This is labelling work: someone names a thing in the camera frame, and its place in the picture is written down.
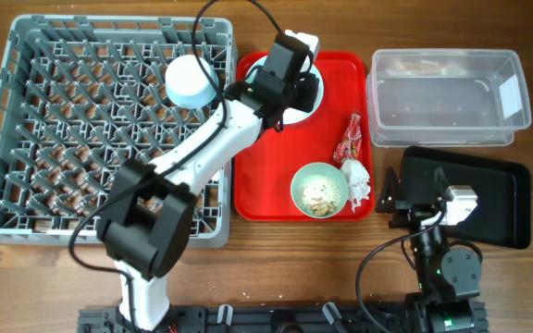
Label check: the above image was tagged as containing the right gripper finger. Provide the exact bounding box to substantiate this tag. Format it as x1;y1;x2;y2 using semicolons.
375;166;404;214
434;167;451;203

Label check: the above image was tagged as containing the large light blue plate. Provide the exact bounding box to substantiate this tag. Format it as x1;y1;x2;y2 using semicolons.
244;55;325;126

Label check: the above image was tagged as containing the red snack wrapper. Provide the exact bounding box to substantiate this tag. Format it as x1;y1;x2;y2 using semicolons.
333;113;362;164

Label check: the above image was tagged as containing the small light blue bowl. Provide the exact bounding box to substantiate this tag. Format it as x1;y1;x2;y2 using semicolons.
165;55;217;109

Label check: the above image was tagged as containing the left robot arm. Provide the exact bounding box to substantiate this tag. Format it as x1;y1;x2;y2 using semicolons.
96;31;320;332

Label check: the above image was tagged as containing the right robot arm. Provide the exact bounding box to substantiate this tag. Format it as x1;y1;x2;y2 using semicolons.
376;167;489;333

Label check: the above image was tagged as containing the grey dishwasher rack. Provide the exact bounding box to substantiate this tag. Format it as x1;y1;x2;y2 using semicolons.
0;15;238;245

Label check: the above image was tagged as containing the crumpled white napkin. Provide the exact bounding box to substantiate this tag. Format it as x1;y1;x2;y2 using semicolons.
341;159;371;213

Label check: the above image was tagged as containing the green bowl with food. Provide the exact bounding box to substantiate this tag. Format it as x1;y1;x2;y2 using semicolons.
291;162;348;219

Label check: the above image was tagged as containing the black plastic tray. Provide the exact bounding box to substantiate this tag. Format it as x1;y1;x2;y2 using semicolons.
401;146;531;249

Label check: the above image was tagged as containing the clear plastic bin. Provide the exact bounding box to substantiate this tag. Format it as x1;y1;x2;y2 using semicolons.
366;48;532;148

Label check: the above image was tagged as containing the red plastic tray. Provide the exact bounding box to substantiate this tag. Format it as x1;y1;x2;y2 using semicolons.
232;51;374;222

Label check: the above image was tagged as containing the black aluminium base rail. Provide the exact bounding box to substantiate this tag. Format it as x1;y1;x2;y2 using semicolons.
77;302;489;333

